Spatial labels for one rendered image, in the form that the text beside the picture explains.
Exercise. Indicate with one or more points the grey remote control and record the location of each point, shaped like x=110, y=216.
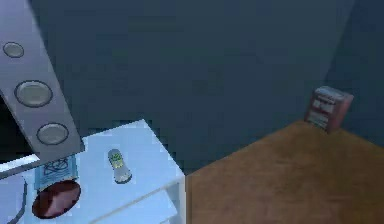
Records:
x=118, y=165

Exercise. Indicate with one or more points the red box with white labels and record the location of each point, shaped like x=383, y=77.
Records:
x=326, y=108

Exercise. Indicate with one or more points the grey television set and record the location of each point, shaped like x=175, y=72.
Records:
x=30, y=83

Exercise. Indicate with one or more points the blue can with red top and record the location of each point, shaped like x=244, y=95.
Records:
x=56, y=190

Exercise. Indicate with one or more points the white television stand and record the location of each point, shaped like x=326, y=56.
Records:
x=140, y=180

